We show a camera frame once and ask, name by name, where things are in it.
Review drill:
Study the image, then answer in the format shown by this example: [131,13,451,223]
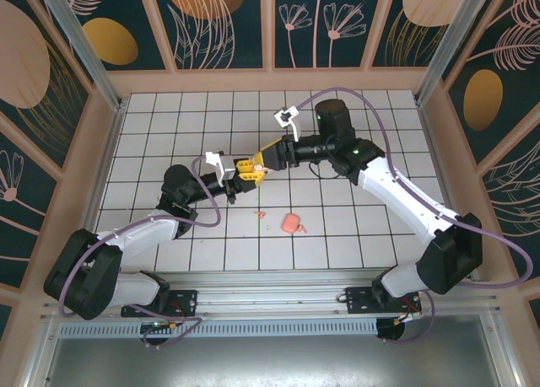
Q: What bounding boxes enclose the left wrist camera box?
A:
[205,150,238,181]

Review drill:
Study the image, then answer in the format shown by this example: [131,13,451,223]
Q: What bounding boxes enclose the thin black cable loop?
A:
[309,159,338,180]

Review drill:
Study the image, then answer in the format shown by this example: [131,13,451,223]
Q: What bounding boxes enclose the black round cable port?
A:
[376,317,407,345]
[140,321,170,349]

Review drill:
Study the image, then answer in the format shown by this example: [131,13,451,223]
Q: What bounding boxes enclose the wall panel with orange ovals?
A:
[58,0,169,72]

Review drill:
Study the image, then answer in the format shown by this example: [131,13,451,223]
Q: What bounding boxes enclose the wall panel with pink flowers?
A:
[273,0,369,70]

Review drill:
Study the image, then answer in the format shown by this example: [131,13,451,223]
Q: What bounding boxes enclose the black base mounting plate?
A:
[121,288,199,320]
[344,285,423,316]

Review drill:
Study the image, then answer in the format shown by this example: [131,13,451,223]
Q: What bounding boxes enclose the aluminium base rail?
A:
[159,270,497,320]

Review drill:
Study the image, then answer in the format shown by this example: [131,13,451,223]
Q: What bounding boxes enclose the aluminium side rail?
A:
[79,99,130,247]
[416,99,480,278]

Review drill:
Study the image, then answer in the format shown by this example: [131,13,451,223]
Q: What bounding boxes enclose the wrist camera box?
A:
[205,150,238,181]
[273,105,303,142]

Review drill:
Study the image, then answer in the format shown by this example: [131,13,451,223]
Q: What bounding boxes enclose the wall panel big peach disc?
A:
[0,0,93,174]

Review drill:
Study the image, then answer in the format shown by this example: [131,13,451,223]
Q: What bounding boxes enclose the wall panel with fern outlines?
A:
[480,140,540,283]

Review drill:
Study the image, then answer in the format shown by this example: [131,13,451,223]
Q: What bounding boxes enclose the wall panel orange circle leaves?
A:
[150,0,271,71]

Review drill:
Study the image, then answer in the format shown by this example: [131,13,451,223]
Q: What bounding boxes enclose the grey slotted cable duct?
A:
[57,318,380,338]

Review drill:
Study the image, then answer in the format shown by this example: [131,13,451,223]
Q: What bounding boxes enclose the grey metal sheet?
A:
[41,314,514,387]

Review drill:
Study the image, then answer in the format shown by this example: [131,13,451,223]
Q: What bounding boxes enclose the wall panel pale circle gold lines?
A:
[370,0,465,69]

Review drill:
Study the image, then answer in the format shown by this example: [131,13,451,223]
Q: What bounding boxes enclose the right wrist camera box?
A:
[273,105,303,142]

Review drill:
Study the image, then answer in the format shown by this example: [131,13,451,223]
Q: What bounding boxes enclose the wall panel orange oval fern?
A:
[440,0,540,165]

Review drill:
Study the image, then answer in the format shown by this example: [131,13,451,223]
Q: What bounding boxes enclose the aluminium frame post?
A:
[414,0,494,106]
[34,0,128,112]

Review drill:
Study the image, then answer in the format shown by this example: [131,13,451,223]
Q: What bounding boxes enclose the wall panel single flower outline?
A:
[0,129,59,288]

